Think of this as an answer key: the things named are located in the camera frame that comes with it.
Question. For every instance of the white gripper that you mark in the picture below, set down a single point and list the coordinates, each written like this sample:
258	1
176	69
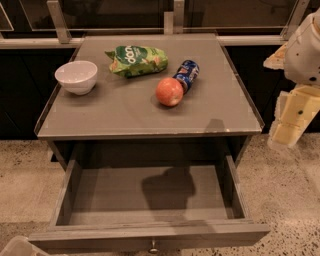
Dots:
304	55

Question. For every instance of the red apple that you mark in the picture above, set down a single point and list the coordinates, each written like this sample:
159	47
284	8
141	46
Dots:
169	92

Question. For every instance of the open grey top drawer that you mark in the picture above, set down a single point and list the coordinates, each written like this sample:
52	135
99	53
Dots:
124	209

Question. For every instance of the grey cabinet with top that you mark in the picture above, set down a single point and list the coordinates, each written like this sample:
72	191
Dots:
118	108

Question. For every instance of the metal drawer knob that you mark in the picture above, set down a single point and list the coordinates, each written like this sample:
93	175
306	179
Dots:
153	249

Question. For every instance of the blue soda can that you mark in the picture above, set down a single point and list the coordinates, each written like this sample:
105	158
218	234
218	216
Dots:
186	74

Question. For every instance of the green chip bag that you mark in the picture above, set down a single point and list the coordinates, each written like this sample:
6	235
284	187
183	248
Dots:
133	61

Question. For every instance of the white ceramic bowl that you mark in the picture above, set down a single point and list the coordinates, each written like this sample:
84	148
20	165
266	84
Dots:
77	77

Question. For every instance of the clear plastic bin corner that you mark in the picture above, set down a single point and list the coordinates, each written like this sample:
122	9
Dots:
20	246

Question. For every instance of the metal railing frame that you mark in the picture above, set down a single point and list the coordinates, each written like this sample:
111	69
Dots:
36	24

